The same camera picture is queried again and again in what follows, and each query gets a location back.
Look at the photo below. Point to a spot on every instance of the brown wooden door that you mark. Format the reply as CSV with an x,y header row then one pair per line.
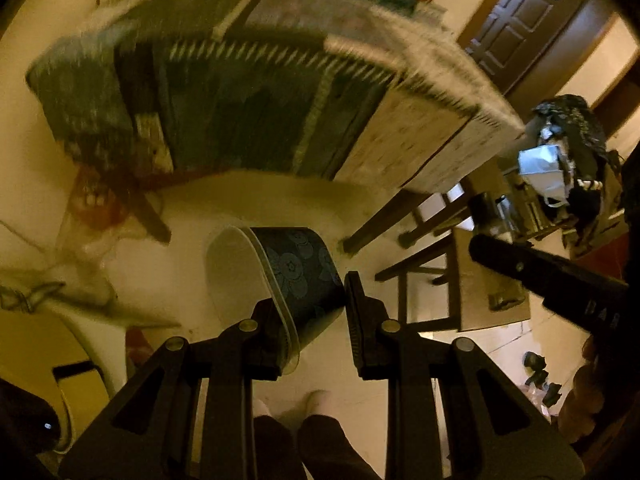
x,y
525,20

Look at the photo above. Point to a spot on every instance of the wooden stool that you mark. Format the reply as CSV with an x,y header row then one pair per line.
x,y
480,280

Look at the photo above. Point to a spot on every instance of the dark patterned cloth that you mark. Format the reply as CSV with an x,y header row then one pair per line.
x,y
585,160

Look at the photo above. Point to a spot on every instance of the patchwork printed tablecloth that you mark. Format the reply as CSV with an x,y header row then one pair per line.
x,y
250,85

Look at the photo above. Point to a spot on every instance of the person's leg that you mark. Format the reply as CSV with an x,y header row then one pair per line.
x,y
330,440
277,440

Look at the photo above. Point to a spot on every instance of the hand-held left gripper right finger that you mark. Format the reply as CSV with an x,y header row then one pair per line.
x,y
353,310

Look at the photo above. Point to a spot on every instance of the clear plastic bag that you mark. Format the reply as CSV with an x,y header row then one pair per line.
x,y
95,270

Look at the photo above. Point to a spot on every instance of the blue patterned paper cup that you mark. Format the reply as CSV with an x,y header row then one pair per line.
x,y
295,280

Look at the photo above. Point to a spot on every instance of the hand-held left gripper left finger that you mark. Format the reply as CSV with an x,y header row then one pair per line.
x,y
260,345

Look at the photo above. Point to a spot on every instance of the person's right hand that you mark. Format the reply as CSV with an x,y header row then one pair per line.
x,y
597,390

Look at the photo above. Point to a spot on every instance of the red plastic bag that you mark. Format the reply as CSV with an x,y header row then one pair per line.
x,y
95,195

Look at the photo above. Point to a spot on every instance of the white face mask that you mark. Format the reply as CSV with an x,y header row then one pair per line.
x,y
542,172

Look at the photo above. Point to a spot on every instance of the black shoes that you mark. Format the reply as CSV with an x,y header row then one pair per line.
x,y
542,380

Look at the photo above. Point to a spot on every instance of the person's left leg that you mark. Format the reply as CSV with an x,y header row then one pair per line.
x,y
277,440

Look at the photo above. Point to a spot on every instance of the person's right leg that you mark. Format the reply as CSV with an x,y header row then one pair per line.
x,y
330,440

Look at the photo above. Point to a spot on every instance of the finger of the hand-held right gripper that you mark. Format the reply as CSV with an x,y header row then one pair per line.
x,y
530,270

